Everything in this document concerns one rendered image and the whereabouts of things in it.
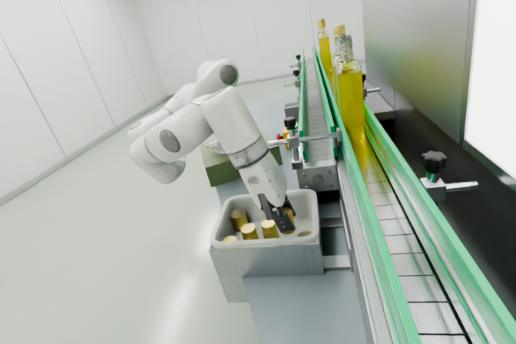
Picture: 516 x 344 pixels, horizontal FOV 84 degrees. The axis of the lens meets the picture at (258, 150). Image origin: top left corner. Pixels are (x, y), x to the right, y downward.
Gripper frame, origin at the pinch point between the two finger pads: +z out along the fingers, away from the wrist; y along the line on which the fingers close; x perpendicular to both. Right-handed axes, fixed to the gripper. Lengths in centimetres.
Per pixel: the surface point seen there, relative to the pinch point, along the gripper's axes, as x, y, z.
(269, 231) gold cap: 5.2, 0.4, 2.9
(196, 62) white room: 256, 603, -48
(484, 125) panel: -34.5, -7.7, -10.2
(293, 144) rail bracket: -5.5, 12.1, -9.4
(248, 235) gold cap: 9.3, -1.0, 1.3
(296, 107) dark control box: 2, 80, 2
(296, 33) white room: 26, 609, -2
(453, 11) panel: -37.6, 2.6, -23.6
